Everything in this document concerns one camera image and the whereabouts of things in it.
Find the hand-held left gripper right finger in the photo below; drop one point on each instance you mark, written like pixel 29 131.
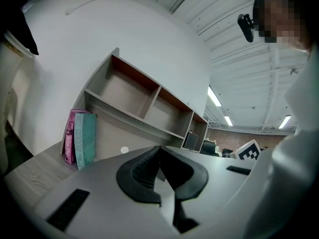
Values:
pixel 189 180

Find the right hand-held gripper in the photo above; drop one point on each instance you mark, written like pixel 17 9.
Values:
pixel 248 152

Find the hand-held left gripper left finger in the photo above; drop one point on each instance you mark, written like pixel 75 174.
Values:
pixel 139 180

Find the black box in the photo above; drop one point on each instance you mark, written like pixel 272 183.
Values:
pixel 190 141

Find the black office chair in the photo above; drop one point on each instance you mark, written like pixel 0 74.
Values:
pixel 208 149

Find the grey wooden desk hutch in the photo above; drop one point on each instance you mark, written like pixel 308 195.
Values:
pixel 124 93

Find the grey desk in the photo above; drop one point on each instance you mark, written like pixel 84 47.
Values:
pixel 37 173

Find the long white ceiling lamp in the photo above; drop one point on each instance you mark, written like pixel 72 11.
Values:
pixel 228 121
pixel 284 122
pixel 214 96

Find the person's white printed shirt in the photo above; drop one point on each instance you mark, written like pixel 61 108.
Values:
pixel 294 158

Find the teal book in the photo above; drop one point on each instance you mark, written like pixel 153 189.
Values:
pixel 86 141

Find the pink book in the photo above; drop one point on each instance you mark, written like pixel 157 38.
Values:
pixel 69 138

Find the person's head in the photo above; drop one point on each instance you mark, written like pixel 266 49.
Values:
pixel 281 16

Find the black head-mounted camera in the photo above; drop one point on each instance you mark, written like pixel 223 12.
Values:
pixel 246 27

